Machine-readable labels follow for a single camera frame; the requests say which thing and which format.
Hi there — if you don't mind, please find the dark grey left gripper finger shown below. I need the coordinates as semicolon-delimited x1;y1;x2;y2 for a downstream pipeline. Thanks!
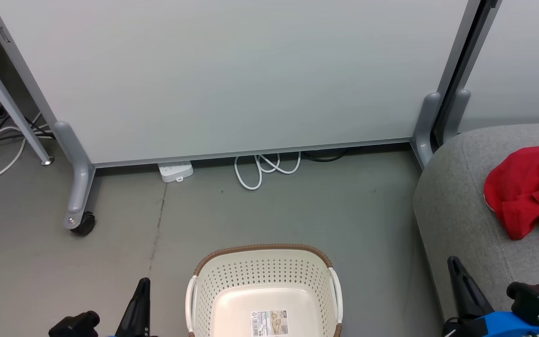
114;278;151;337

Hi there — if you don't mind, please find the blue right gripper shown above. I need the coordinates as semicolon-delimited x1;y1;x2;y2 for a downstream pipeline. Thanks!
443;256;539;337

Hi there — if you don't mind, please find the red garment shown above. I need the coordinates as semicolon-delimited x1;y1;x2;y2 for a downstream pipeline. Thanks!
483;145;539;241

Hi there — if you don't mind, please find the cream laundry basket brown rim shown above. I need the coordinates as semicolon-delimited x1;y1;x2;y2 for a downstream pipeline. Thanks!
185;243;343;337

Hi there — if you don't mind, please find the printed basket label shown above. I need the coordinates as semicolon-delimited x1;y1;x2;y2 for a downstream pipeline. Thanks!
250;309;290;337

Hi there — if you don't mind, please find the grey fabric sofa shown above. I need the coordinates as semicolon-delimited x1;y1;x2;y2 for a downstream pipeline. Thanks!
412;123;539;337

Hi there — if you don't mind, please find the grey partition foot with caster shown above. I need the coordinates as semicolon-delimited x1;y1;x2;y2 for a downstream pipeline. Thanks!
53;121;97;235

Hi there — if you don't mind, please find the white power strip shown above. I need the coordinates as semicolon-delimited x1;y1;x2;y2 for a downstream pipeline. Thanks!
158;161;194;183

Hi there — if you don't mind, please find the grey metal table leg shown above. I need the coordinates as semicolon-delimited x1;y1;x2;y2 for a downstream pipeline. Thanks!
0;34;55;167

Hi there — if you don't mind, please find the white coiled cable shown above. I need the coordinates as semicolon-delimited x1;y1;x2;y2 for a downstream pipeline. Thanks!
234;152;302;191

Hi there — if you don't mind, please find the white partition panel grey frame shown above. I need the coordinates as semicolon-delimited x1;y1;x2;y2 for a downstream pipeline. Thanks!
0;0;484;168
457;0;539;134

